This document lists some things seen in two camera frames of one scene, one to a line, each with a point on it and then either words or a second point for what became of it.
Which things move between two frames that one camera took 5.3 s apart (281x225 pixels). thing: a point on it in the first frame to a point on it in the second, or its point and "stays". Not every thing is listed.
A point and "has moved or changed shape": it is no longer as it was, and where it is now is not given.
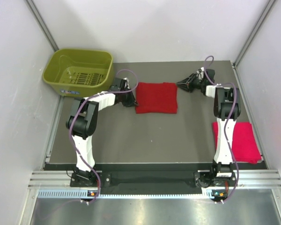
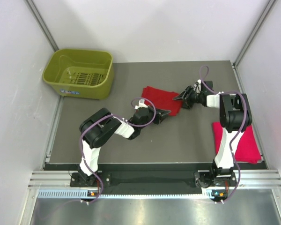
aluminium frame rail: (270, 179) stays
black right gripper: (183, 84) to (187, 103)
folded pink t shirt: (244, 142) stays
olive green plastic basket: (79, 72) stays
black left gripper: (131, 101) to (160, 115)
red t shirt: (157, 98) has moved or changed shape
